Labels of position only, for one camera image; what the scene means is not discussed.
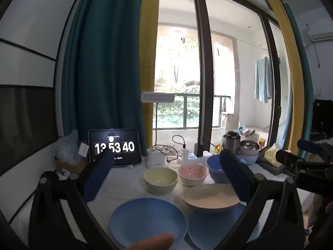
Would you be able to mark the clear plastic bag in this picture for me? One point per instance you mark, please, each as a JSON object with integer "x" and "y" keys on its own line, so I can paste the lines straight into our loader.
{"x": 67, "y": 145}

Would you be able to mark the yellow curtain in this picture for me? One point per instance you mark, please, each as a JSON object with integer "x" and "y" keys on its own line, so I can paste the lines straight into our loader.
{"x": 148, "y": 44}
{"x": 288, "y": 57}

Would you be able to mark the person's left hand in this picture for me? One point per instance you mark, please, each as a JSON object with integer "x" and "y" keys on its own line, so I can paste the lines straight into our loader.
{"x": 153, "y": 242}

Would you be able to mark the blue plate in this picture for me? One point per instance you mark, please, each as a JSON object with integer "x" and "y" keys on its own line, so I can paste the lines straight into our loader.
{"x": 145, "y": 218}
{"x": 213, "y": 226}

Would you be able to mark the light blue hanging towel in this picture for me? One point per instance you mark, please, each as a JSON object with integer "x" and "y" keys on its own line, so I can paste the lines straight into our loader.
{"x": 262, "y": 80}

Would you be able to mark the dark sliding door frame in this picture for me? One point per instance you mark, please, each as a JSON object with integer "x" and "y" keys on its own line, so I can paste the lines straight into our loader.
{"x": 205, "y": 57}

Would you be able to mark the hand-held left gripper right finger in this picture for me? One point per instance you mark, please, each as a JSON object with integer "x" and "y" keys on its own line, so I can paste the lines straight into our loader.
{"x": 234, "y": 177}

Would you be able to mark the white paper tag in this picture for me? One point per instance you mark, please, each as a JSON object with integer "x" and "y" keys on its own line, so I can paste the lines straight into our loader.
{"x": 83, "y": 150}

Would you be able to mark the yellow foil packet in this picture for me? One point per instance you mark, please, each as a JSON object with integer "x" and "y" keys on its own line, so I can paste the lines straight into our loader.
{"x": 217, "y": 149}

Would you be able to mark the black tablet with clock display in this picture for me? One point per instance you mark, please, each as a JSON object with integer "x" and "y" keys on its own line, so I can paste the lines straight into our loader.
{"x": 124, "y": 140}

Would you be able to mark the white desk lamp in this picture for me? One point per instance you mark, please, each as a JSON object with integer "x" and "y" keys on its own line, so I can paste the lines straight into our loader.
{"x": 156, "y": 160}

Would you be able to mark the white textured tablecloth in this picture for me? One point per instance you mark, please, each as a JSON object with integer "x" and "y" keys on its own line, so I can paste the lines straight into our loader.
{"x": 124, "y": 185}

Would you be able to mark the cream plate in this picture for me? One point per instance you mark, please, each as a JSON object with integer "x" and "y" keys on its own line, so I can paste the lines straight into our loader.
{"x": 208, "y": 196}

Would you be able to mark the white air conditioner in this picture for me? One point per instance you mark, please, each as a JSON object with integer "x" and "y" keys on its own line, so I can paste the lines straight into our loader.
{"x": 322, "y": 35}

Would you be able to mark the white plastic basket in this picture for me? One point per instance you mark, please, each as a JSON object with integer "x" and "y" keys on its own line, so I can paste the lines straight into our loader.
{"x": 253, "y": 136}

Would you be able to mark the teal curtain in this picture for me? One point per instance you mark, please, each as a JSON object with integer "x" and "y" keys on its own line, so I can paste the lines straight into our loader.
{"x": 104, "y": 57}
{"x": 304, "y": 70}

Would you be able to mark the yellow tissue pack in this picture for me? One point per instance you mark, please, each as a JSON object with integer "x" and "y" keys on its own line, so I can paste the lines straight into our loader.
{"x": 271, "y": 156}

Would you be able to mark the black charger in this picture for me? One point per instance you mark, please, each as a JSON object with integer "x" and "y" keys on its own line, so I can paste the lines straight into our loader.
{"x": 199, "y": 149}

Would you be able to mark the pale yellow bowl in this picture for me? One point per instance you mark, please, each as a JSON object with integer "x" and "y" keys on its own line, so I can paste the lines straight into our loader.
{"x": 160, "y": 179}

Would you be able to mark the cardboard box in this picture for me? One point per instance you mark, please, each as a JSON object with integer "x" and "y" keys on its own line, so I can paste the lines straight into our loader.
{"x": 70, "y": 166}

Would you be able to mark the pink steel-lined bowl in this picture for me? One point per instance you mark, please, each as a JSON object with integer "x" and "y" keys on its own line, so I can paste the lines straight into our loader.
{"x": 248, "y": 145}

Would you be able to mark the blue packet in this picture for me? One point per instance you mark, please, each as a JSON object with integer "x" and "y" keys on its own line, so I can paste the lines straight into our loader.
{"x": 242, "y": 130}

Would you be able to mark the light blue bowl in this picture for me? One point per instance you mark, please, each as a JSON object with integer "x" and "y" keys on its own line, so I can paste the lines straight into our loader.
{"x": 251, "y": 159}

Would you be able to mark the white power strip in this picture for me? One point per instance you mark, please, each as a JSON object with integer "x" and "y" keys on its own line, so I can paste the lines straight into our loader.
{"x": 192, "y": 158}

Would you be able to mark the white charger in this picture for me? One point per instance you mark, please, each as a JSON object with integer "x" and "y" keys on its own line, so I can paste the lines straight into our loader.
{"x": 185, "y": 153}

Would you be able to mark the dark blue bowl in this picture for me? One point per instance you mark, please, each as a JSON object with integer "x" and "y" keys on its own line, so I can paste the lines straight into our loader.
{"x": 214, "y": 169}

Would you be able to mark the balcony railing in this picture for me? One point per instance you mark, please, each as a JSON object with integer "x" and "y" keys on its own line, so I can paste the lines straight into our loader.
{"x": 187, "y": 95}

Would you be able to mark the dark furniture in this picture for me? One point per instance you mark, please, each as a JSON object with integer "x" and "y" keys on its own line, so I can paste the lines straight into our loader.
{"x": 322, "y": 117}

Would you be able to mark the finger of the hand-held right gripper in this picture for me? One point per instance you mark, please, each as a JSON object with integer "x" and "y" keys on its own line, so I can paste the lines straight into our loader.
{"x": 287, "y": 158}
{"x": 309, "y": 146}

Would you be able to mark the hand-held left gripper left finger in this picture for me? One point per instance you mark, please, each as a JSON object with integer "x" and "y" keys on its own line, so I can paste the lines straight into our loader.
{"x": 98, "y": 177}

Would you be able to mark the pink strawberry print bowl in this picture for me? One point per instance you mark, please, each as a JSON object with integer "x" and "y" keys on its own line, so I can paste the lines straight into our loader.
{"x": 192, "y": 173}

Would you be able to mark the red yellow container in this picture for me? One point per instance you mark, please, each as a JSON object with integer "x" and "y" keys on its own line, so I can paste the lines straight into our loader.
{"x": 261, "y": 142}

